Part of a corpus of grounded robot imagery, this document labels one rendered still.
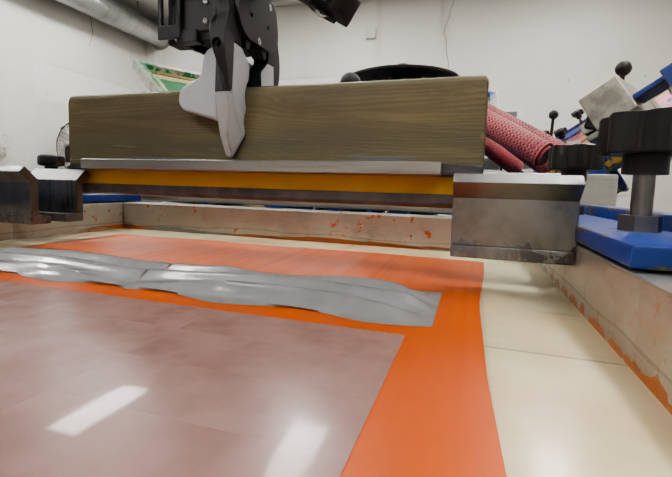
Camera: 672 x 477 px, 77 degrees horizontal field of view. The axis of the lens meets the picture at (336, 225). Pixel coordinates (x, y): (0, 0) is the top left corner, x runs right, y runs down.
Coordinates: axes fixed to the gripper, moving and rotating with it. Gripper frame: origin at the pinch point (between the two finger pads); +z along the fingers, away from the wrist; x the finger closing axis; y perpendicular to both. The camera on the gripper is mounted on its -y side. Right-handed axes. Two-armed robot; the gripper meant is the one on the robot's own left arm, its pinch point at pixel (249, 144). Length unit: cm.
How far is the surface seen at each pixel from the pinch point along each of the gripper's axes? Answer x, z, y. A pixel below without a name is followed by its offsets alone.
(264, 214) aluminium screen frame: -10.5, 7.2, 3.8
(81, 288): 16.0, 10.1, 1.9
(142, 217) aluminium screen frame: -10.5, 8.6, 21.8
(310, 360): 20.6, 10.0, -14.4
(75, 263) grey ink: 12.8, 9.5, 6.1
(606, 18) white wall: -408, -153, -124
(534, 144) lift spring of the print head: -53, -6, -30
